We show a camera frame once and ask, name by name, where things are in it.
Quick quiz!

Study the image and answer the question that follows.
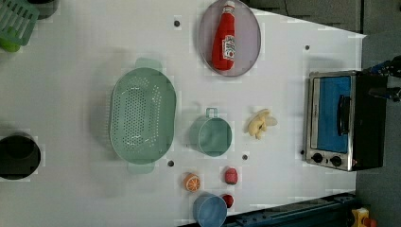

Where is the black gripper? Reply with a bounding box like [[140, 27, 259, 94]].
[[368, 56, 401, 102]]

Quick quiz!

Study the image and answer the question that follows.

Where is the yellow peeled toy banana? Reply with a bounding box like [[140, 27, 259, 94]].
[[247, 109, 278, 140]]

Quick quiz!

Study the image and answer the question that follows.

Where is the silver black toaster oven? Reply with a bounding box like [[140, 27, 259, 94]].
[[305, 71, 388, 171]]

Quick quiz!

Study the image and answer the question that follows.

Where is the grey oval plate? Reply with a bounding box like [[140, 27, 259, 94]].
[[198, 0, 261, 77]]

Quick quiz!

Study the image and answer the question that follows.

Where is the yellow red toy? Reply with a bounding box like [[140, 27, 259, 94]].
[[352, 208, 377, 227]]

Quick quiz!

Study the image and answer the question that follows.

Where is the red plush ketchup bottle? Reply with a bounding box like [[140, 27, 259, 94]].
[[212, 0, 235, 71]]

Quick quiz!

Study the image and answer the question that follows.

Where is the red strawberry toy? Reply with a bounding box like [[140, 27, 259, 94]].
[[224, 167, 238, 184]]

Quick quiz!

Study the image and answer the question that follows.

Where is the small red toy fruit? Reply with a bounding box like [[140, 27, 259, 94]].
[[221, 194, 235, 208]]

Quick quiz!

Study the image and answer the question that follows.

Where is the orange slice toy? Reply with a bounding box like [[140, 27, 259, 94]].
[[183, 173, 201, 192]]

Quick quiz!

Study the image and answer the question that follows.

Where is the blue cup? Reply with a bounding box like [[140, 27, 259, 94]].
[[193, 192, 227, 227]]

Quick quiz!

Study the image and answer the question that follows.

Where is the green oval colander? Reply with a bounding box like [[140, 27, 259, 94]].
[[109, 58, 177, 174]]

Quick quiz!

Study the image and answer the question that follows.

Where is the dark grey cup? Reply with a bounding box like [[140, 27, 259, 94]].
[[27, 0, 61, 20]]

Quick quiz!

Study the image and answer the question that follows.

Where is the green dish rack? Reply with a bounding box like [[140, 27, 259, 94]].
[[0, 0, 39, 45]]

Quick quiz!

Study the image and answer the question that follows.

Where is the black round container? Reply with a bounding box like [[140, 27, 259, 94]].
[[0, 133, 42, 180]]

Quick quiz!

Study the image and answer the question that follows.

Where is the bright green object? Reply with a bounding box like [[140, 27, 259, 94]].
[[0, 38, 21, 53]]

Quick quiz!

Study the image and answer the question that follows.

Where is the blue metal frame rail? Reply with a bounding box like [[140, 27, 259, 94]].
[[181, 193, 360, 227]]

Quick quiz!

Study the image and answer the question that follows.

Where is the small green cup with handle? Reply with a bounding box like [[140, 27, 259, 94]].
[[189, 107, 233, 157]]

